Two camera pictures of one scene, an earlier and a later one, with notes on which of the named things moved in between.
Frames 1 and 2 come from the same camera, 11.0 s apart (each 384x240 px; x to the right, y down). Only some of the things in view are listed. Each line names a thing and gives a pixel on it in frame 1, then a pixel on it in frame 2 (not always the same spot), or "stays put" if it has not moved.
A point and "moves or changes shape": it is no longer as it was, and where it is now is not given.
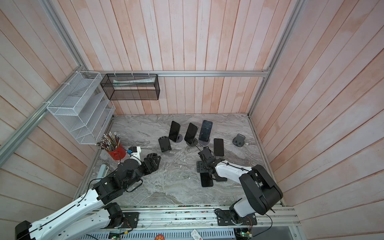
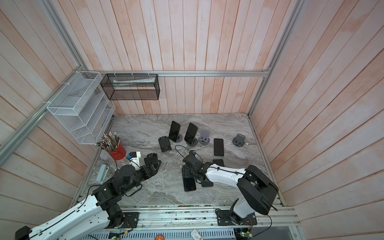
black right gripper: (199, 166) → (186, 166)
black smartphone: (191, 133) stays put
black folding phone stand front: (218, 178) moves or changes shape
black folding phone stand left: (164, 144) stays put
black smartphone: (206, 126) → (189, 184)
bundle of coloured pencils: (109, 142) stays put
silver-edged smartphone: (218, 147) stays put
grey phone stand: (204, 143) stays put
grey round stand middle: (194, 142) stays put
